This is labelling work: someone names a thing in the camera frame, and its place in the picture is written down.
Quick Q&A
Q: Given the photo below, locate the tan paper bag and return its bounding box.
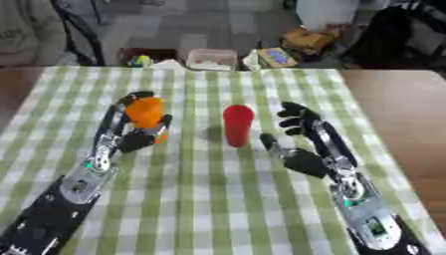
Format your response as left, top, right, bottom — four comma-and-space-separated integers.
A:
280, 27, 343, 56

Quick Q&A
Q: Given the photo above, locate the black bag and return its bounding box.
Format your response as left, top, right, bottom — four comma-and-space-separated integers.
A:
346, 5, 432, 70

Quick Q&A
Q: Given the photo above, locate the orange plastic cup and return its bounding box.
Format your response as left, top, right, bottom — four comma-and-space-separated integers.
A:
123, 96, 171, 144

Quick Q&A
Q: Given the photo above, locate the black chair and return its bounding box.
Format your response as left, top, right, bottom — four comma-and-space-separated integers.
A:
47, 0, 109, 67

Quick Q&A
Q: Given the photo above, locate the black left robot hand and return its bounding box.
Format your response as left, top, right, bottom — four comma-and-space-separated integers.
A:
92, 91, 174, 165

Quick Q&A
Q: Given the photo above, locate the brown box with toys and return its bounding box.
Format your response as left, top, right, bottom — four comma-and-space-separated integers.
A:
116, 47, 180, 68

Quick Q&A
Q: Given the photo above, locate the yellow box with blue print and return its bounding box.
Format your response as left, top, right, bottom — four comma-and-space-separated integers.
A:
254, 47, 300, 70

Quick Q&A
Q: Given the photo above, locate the clear plastic container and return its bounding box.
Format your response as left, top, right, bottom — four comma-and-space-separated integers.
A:
184, 48, 241, 72

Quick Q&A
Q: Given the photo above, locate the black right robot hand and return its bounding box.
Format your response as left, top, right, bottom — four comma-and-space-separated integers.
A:
258, 101, 361, 179

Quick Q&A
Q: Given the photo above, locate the white bin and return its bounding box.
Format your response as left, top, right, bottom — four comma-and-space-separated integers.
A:
294, 0, 362, 33

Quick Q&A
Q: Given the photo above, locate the white crumpled paper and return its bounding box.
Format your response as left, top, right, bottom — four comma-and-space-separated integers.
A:
149, 58, 188, 71

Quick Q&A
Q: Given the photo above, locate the red plastic cup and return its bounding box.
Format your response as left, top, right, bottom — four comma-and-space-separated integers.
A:
221, 104, 257, 148

